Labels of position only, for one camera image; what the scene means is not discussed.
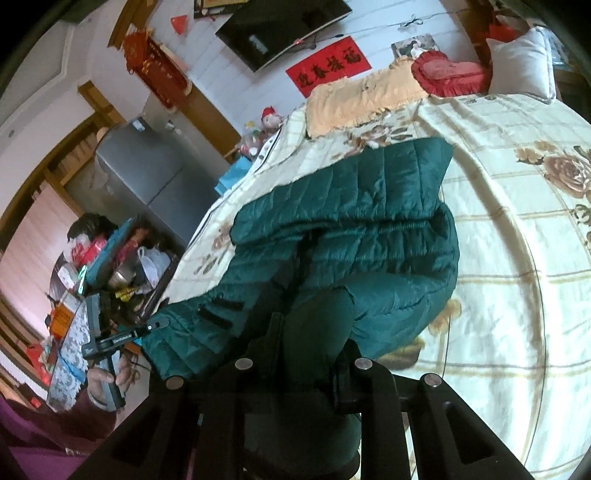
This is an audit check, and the red frilled cushion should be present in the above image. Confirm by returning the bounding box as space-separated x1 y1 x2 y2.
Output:
411 50 491 97

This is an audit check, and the cluttered side table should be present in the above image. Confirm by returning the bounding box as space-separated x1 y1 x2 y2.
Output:
32 213 182 412

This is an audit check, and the white pillow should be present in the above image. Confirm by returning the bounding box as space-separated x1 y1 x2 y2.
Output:
486 27 557 103

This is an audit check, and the grey refrigerator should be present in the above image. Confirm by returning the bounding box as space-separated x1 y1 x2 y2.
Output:
94 121 221 250

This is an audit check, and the dark green quilted jacket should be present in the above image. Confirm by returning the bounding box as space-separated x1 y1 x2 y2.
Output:
142 137 460 478

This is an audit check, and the peach frilled pillow cover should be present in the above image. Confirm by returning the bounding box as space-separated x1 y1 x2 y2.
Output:
305 57 428 138

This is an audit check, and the red hanging wall decoration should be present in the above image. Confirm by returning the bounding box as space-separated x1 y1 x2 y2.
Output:
122 30 191 110

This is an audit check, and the red Chinese couplet banner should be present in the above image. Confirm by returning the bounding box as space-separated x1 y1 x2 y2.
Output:
286 36 370 98

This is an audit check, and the pig plush toy red hat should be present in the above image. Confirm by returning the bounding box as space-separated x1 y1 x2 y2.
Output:
260 106 283 133

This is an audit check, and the wall mounted black television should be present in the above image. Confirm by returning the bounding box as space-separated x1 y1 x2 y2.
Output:
215 0 352 72

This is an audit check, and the person's left hand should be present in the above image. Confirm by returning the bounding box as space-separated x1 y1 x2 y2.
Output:
87 354 136 406

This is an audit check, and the floral cream bedspread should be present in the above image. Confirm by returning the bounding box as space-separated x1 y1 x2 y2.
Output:
165 94 590 479

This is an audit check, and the framed photo on headboard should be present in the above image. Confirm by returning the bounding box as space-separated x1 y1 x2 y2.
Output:
392 34 439 59

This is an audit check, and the white plastic bag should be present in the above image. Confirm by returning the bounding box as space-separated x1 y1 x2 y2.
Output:
137 246 171 288

